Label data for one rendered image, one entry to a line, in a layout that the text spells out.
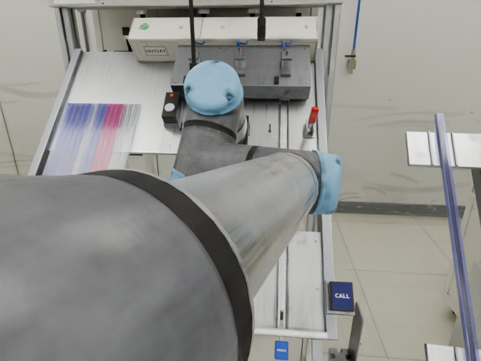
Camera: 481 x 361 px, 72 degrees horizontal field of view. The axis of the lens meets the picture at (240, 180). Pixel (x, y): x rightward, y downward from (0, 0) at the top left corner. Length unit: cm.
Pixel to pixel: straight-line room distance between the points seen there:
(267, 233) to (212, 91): 29
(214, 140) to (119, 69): 64
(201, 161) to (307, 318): 39
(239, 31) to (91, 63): 43
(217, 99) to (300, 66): 47
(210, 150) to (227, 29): 56
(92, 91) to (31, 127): 212
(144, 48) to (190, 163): 61
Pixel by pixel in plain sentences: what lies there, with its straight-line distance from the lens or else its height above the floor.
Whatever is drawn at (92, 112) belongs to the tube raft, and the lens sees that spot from 95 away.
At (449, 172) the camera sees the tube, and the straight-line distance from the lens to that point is 70.
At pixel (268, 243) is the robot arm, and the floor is 112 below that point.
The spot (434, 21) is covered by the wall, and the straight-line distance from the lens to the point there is 264.
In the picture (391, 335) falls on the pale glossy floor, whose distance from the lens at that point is 180.
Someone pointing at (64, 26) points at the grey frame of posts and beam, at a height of 126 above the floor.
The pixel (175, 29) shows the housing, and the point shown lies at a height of 125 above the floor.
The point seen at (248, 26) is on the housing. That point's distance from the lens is 95.
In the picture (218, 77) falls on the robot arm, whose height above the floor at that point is 117.
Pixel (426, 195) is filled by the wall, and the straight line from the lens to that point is 290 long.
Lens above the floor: 121
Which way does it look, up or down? 21 degrees down
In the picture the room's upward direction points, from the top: straight up
